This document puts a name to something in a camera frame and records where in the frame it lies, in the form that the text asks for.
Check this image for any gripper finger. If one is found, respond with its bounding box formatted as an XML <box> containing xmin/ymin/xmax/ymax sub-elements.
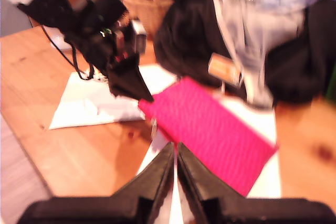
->
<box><xmin>177</xmin><ymin>142</ymin><xmax>245</xmax><ymax>224</ymax></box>
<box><xmin>107</xmin><ymin>53</ymin><xmax>154</xmax><ymax>103</ymax></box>
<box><xmin>112</xmin><ymin>141</ymin><xmax>176</xmax><ymax>224</ymax></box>

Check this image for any pink zip pouch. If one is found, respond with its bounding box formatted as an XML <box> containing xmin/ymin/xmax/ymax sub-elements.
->
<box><xmin>138</xmin><ymin>76</ymin><xmax>279</xmax><ymax>197</ymax></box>

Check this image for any white LeRobot envelope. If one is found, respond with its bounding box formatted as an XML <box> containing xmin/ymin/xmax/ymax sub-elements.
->
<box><xmin>48</xmin><ymin>63</ymin><xmax>179</xmax><ymax>130</ymax></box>

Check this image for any printed white paper sheet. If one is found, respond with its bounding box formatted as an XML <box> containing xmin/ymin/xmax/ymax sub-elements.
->
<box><xmin>136</xmin><ymin>95</ymin><xmax>281</xmax><ymax>224</ymax></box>

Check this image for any dark brown grey-lined hoodie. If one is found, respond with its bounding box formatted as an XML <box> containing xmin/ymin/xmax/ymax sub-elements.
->
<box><xmin>153</xmin><ymin>0</ymin><xmax>336</xmax><ymax>109</ymax></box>

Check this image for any orange LeRobot sticker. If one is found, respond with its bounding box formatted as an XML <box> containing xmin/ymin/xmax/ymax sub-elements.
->
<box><xmin>208</xmin><ymin>52</ymin><xmax>242</xmax><ymax>86</ymax></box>

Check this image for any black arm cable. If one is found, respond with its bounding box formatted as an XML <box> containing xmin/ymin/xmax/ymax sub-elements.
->
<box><xmin>41</xmin><ymin>24</ymin><xmax>95</xmax><ymax>81</ymax></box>

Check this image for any wicker basket with handle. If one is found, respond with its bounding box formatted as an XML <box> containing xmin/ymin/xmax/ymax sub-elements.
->
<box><xmin>120</xmin><ymin>0</ymin><xmax>174</xmax><ymax>40</ymax></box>

